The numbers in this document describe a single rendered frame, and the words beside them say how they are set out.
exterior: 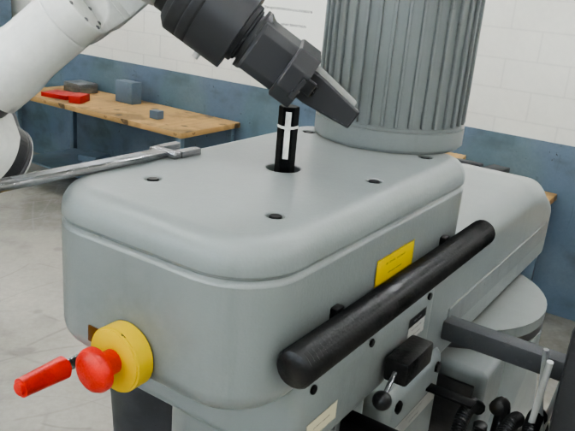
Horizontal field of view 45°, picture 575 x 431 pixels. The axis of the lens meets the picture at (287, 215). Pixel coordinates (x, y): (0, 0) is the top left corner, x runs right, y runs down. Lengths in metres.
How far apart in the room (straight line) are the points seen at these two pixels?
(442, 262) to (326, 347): 0.25
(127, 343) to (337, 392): 0.24
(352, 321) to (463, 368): 0.56
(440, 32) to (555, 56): 4.09
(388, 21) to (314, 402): 0.44
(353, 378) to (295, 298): 0.21
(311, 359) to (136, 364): 0.15
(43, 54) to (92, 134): 6.82
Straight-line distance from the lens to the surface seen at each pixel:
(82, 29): 0.71
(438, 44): 0.85
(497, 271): 1.23
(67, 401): 3.73
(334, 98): 0.68
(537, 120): 4.99
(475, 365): 1.16
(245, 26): 0.68
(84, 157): 7.07
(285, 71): 0.65
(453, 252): 0.81
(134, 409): 3.04
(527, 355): 1.00
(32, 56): 0.72
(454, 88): 0.89
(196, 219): 0.57
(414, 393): 0.98
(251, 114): 6.05
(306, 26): 5.69
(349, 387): 0.76
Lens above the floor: 2.08
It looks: 19 degrees down
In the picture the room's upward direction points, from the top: 5 degrees clockwise
